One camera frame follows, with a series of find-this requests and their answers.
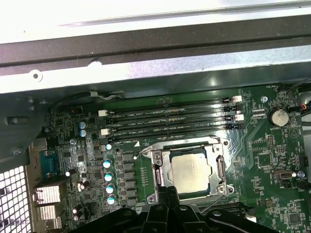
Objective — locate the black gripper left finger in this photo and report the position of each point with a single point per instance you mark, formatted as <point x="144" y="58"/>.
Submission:
<point x="164" y="196"/>

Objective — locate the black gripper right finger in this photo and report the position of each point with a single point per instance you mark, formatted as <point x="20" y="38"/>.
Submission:
<point x="175" y="197"/>

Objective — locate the silver CPU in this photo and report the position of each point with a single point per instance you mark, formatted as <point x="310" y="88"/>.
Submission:
<point x="192" y="170"/>

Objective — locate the metal socket cover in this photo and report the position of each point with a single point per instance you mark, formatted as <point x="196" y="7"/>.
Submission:
<point x="213" y="179"/>

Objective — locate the CPU socket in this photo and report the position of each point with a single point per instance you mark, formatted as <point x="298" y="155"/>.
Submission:
<point x="151" y="197"/>

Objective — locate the black RAM slot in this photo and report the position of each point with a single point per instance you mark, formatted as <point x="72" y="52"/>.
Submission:
<point x="170" y="124"/>
<point x="170" y="115"/>
<point x="170" y="106"/>
<point x="170" y="133"/>
<point x="230" y="206"/>

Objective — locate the green motherboard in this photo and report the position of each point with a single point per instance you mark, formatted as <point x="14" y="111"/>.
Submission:
<point x="267" y="150"/>

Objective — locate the silver internal USB port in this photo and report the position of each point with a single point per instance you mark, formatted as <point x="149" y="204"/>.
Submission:
<point x="283" y="175"/>

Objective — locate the silver rear port housing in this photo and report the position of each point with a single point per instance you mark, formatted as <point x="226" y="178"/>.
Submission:
<point x="49" y="217"/>
<point x="47" y="194"/>

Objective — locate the blue rear port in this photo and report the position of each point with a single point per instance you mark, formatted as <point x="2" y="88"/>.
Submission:
<point x="49" y="165"/>

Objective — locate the silver coin battery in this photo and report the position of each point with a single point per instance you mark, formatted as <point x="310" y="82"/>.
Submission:
<point x="279" y="117"/>

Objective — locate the black PC case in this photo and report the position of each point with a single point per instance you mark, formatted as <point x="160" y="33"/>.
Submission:
<point x="145" y="48"/>

